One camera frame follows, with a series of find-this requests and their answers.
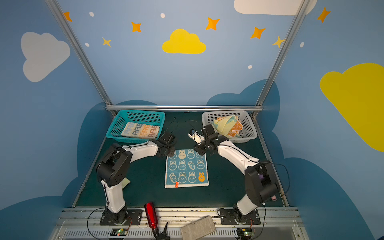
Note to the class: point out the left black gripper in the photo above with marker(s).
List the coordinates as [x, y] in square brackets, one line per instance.
[169, 139]

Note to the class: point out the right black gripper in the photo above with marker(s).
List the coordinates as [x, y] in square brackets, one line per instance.
[208, 135]

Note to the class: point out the yellow-green towel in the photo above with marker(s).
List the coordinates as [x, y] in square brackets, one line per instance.
[224, 125]

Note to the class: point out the cream RABBIT lettered towel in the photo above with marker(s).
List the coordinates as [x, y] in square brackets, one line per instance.
[140, 131]

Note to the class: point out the blue bunny pattern towel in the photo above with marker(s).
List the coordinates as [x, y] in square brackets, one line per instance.
[186, 168]

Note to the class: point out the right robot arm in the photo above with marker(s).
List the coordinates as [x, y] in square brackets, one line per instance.
[261, 181]

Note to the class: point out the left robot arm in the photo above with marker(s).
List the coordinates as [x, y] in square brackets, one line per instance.
[112, 171]

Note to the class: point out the orange patterned towel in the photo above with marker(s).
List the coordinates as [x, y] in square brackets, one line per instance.
[235, 130]

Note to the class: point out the teal plastic basket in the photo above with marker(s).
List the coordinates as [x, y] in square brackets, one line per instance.
[135, 116]

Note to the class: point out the white plastic basket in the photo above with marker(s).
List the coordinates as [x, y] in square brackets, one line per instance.
[247, 133]

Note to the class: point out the yellow-green sticky paper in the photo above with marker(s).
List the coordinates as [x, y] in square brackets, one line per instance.
[125, 182]

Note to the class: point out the red metal bottle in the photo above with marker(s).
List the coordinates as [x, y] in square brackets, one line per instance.
[151, 215]

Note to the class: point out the grey sponge block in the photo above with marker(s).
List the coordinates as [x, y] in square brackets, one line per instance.
[198, 229]

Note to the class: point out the black clamp tool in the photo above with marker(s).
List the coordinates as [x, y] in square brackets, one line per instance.
[161, 236]

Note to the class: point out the right green circuit board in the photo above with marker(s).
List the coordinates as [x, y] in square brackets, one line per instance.
[244, 234]

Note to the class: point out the green circuit board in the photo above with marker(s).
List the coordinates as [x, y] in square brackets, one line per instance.
[244, 234]
[118, 232]

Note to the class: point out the left green circuit board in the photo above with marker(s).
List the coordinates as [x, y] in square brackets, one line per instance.
[118, 232]

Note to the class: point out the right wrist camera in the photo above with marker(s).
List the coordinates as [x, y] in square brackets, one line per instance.
[194, 135]

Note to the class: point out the right aluminium frame post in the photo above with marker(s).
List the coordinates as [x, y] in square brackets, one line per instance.
[290, 37]

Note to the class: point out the aluminium frame post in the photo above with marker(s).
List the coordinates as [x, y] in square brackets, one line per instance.
[290, 37]
[57, 12]

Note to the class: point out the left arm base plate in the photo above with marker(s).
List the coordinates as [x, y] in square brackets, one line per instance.
[133, 216]

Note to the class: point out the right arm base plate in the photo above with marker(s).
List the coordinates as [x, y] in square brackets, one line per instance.
[229, 216]

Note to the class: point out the left aluminium frame post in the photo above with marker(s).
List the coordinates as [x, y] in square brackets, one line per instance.
[57, 12]

